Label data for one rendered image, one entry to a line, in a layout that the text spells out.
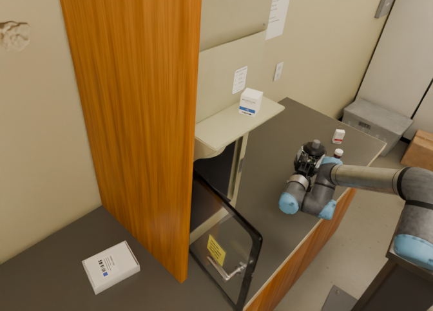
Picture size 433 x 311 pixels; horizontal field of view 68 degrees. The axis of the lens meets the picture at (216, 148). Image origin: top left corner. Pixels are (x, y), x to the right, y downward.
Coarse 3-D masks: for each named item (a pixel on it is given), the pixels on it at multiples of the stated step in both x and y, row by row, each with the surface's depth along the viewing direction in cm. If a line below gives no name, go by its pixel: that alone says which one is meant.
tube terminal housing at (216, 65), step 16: (208, 48) 78; (224, 48) 82; (240, 48) 87; (256, 48) 93; (208, 64) 80; (224, 64) 85; (240, 64) 90; (256, 64) 97; (208, 80) 83; (224, 80) 88; (256, 80) 101; (208, 96) 86; (224, 96) 92; (240, 96) 99; (208, 112) 90; (240, 144) 120
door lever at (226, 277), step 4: (208, 256) 91; (212, 256) 91; (208, 260) 90; (212, 260) 90; (212, 264) 89; (216, 264) 89; (216, 268) 88; (220, 268) 88; (236, 268) 89; (220, 272) 87; (224, 272) 87; (232, 272) 87; (236, 272) 88; (240, 272) 88; (224, 276) 86; (228, 276) 86; (232, 276) 87; (224, 280) 86; (228, 280) 86
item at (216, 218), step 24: (192, 192) 96; (216, 192) 85; (192, 216) 102; (216, 216) 88; (240, 216) 79; (192, 240) 109; (216, 240) 93; (240, 240) 82; (240, 264) 87; (216, 288) 106; (240, 288) 92
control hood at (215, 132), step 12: (228, 108) 95; (264, 108) 97; (276, 108) 98; (204, 120) 89; (216, 120) 90; (228, 120) 90; (240, 120) 91; (252, 120) 91; (264, 120) 93; (204, 132) 85; (216, 132) 86; (228, 132) 86; (240, 132) 86; (204, 144) 82; (216, 144) 81; (228, 144) 84; (204, 156) 84
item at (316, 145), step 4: (316, 140) 138; (308, 144) 141; (312, 144) 141; (316, 144) 137; (320, 144) 142; (304, 148) 140; (308, 148) 139; (312, 148) 139; (316, 148) 139; (320, 148) 139; (308, 152) 138; (312, 152) 137; (316, 152) 137; (320, 152) 137; (324, 152) 139
